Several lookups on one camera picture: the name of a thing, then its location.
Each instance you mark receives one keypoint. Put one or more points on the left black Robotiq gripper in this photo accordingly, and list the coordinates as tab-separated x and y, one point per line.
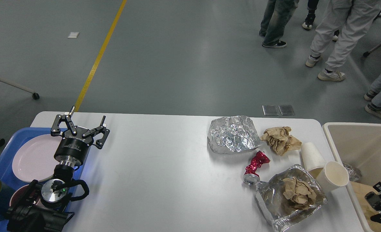
73	149

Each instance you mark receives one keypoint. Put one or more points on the person black red-striped pants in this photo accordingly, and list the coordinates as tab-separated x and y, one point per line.
310	18

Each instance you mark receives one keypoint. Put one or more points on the foil sheet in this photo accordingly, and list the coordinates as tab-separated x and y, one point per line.
231	135
276	209

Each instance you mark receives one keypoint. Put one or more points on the person grey sweatpants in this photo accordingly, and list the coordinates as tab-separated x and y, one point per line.
353	18

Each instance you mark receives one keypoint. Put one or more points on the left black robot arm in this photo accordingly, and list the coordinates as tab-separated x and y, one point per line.
41	208

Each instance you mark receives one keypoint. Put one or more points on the right metal floor plate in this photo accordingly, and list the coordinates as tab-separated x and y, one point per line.
286	110

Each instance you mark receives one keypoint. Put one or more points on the left metal floor plate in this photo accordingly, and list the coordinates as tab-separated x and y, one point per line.
270	110

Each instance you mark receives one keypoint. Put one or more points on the blue plastic tray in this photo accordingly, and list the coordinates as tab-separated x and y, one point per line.
6	159

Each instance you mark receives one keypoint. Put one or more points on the pink plate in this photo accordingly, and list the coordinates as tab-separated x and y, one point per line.
35	159

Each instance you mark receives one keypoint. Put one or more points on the crumpled foil sheet bottom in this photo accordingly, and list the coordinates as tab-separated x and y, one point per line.
276	209

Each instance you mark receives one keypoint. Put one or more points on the metal floor plate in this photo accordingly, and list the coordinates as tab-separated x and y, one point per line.
286	110
270	110

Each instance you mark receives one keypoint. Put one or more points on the pink HOME mug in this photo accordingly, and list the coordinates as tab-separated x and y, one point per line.
19	193

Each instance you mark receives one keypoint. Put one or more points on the brown paper in foil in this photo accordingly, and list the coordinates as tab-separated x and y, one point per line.
299	193

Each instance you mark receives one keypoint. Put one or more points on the red crumpled foil wrapper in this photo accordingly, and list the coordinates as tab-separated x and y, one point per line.
250	176

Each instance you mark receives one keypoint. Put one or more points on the tipped white paper cup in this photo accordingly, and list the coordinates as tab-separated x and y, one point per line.
331	176

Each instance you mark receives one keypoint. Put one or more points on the upside-down white paper cup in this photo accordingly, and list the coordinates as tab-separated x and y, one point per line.
311	157

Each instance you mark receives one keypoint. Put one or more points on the crumpled brown paper ball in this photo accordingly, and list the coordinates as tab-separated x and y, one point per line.
280	141

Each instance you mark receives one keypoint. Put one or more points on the beige plastic bin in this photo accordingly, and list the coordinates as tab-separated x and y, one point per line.
359	145

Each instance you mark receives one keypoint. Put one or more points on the foil sheet top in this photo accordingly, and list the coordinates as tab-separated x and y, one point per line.
231	135

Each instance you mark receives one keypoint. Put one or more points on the tripod stand leg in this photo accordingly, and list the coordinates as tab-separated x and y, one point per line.
367	53

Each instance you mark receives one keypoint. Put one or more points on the person black hoodie faded jeans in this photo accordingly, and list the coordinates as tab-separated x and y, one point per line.
276	16

